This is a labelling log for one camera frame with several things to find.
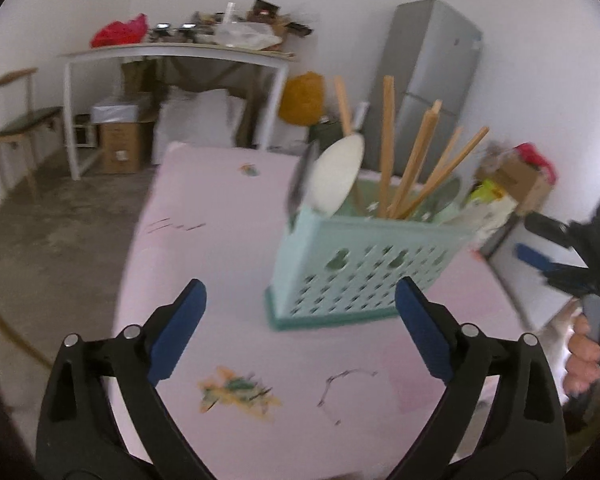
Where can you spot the dark green bag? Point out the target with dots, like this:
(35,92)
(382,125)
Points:
(325,132)

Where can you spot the grey metal spoon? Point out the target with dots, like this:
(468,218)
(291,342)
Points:
(300,185)
(445,195)

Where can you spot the white sack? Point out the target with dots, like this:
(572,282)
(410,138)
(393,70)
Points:
(195,125)

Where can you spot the white plastic bag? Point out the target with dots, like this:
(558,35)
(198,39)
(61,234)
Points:
(242,35)

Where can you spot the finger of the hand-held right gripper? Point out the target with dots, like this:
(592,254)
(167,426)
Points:
(532,255)
(545,225)

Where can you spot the small cardboard box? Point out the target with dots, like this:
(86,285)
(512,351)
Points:
(122,147)

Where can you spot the pink printed tablecloth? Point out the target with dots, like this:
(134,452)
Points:
(230,260)

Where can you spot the black device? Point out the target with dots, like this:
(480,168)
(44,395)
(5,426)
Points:
(187,30)
(161,30)

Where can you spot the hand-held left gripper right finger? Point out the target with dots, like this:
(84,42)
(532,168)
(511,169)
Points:
(425,330)

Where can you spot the red plastic bag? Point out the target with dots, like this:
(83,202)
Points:
(120,32)

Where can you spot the white side table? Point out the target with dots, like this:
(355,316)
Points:
(180,50)

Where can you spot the bundle of wooden chopsticks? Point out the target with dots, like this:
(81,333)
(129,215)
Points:
(387,160)

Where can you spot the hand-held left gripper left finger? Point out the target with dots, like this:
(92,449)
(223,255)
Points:
(180,330)

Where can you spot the white board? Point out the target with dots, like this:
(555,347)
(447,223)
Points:
(362,112)

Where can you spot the person's right hand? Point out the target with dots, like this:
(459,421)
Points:
(582,355)

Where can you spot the white framed panel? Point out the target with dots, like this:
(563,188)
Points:
(86,132)

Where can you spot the grey refrigerator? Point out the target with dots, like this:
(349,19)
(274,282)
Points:
(430,75)

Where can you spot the plastic wrapped white box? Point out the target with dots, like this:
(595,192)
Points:
(115,110)

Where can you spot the wooden chair with dark seat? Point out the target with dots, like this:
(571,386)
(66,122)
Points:
(20,120)

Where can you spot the white and green rice bag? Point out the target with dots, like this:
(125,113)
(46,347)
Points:
(490,205)

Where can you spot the large cardboard box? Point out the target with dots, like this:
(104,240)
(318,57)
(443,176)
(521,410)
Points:
(520,180)

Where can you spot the olive cloth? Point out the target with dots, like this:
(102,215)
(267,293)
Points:
(205,75)

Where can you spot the white ceramic spoon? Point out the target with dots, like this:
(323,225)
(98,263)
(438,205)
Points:
(337,175)

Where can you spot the teal plastic utensil holder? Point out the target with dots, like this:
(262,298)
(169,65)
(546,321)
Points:
(355,270)

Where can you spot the clear glass bottle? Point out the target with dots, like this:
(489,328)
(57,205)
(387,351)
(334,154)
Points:
(230,12)

